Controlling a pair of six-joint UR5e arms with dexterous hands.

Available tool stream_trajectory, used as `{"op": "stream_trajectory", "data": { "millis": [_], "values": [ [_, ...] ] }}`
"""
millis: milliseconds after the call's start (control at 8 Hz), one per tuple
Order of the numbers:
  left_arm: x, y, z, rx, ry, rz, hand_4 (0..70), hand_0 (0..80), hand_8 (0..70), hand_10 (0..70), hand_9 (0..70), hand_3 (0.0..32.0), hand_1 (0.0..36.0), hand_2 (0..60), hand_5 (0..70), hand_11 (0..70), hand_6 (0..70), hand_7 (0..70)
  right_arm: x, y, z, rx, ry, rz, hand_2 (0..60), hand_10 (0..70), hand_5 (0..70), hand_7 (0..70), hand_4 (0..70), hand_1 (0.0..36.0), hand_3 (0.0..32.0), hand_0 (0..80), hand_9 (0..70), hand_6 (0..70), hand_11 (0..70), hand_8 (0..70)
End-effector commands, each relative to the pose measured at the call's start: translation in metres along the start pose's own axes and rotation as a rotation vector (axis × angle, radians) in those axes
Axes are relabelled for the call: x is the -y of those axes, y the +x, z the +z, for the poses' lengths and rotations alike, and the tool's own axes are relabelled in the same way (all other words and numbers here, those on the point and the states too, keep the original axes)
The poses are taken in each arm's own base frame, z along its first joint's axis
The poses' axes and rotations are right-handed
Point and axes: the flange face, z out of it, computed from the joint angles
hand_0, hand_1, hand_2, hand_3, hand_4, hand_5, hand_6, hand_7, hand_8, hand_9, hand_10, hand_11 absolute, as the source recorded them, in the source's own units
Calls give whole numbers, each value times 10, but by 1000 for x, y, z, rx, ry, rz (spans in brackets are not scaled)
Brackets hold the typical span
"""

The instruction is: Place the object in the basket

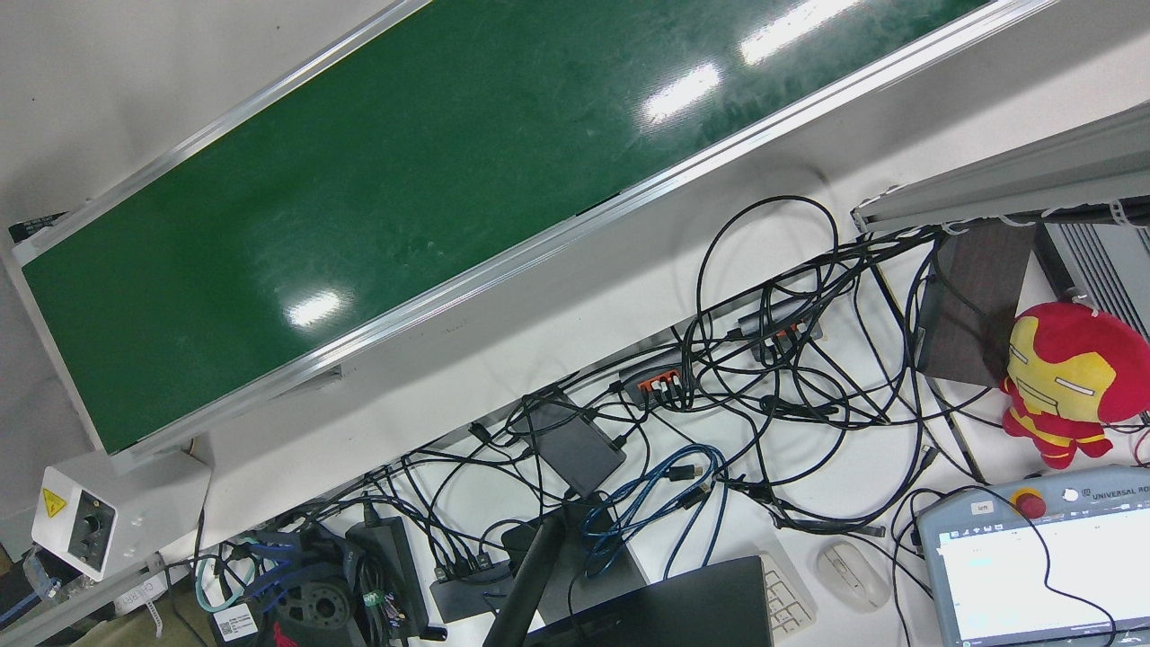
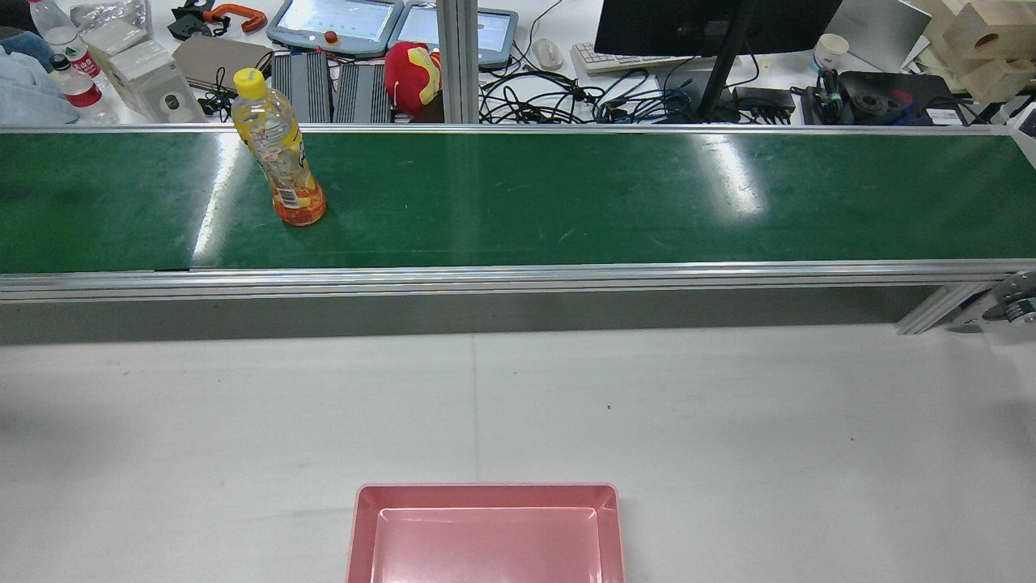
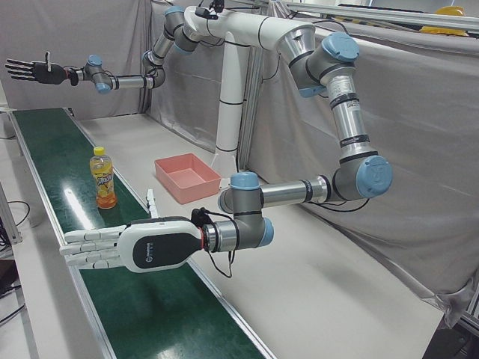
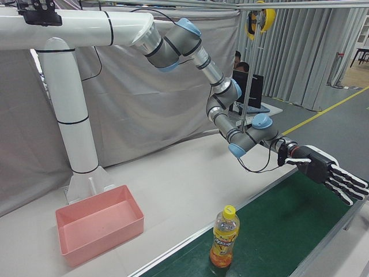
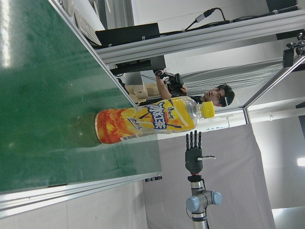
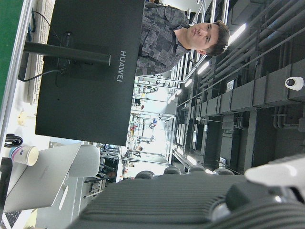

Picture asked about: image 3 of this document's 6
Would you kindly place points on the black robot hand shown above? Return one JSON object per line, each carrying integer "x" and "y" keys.
{"x": 48, "y": 74}

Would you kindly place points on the aluminium overhead beam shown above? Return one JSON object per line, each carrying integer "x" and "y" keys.
{"x": 374, "y": 14}

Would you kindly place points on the black head camera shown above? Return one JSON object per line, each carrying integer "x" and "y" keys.
{"x": 206, "y": 13}

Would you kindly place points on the orange juice bottle yellow cap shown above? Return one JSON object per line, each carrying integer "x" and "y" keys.
{"x": 103, "y": 179}

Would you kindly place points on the grey cloth curtain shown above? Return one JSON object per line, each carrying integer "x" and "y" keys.
{"x": 411, "y": 149}
{"x": 75, "y": 33}

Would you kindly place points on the yellow hard hat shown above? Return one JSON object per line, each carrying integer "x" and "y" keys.
{"x": 451, "y": 10}
{"x": 443, "y": 30}

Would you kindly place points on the green conveyor belt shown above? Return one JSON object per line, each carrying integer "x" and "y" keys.
{"x": 123, "y": 299}

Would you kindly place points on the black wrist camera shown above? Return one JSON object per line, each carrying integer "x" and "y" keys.
{"x": 73, "y": 78}
{"x": 198, "y": 217}

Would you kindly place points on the white robot torso column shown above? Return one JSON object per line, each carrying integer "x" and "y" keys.
{"x": 229, "y": 93}

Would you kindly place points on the aluminium frame post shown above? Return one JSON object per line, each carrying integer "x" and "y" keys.
{"x": 250, "y": 112}

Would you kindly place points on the pink plastic basket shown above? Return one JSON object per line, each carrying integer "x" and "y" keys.
{"x": 187, "y": 179}

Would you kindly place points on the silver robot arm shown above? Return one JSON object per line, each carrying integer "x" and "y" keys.
{"x": 351, "y": 123}
{"x": 131, "y": 81}

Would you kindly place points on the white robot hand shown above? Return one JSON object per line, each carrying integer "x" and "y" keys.
{"x": 157, "y": 247}

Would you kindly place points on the aluminium frame leg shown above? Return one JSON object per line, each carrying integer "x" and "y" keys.
{"x": 9, "y": 217}

